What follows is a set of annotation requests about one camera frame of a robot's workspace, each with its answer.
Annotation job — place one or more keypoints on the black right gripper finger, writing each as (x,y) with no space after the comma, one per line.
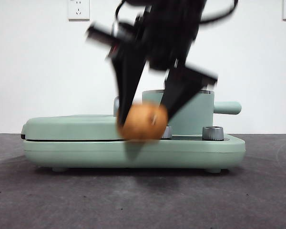
(127,78)
(178,93)

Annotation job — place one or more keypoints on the brown potato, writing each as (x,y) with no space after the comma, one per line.
(143,124)

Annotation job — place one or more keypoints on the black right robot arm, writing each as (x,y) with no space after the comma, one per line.
(171,28)

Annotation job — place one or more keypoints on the mint green steamer pot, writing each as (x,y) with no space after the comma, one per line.
(200,112)

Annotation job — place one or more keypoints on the mint green hinged griddle lid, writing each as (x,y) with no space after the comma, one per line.
(74,126)

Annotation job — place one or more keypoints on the silver control knob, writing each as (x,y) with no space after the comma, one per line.
(168,132)
(212,133)

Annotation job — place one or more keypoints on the mint green breakfast maker base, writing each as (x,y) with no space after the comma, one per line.
(85,152)

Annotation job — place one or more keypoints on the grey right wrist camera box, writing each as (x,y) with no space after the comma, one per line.
(115,26)

